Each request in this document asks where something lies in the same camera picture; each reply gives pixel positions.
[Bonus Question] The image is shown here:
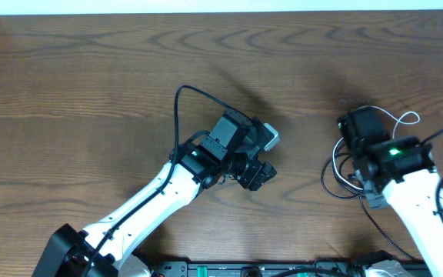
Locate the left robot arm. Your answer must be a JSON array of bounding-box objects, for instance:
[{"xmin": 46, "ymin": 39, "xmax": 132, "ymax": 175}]
[{"xmin": 33, "ymin": 108, "xmax": 280, "ymax": 276}]

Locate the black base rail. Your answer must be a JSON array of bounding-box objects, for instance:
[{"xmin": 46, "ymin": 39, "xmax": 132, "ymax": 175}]
[{"xmin": 144, "ymin": 260, "xmax": 430, "ymax": 277}]

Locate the left camera black cable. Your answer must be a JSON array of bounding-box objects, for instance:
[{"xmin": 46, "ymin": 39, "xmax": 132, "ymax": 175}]
[{"xmin": 78, "ymin": 84, "xmax": 245, "ymax": 277}]

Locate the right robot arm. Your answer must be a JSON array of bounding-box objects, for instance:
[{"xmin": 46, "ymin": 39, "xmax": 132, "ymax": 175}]
[{"xmin": 337, "ymin": 106, "xmax": 443, "ymax": 276}]

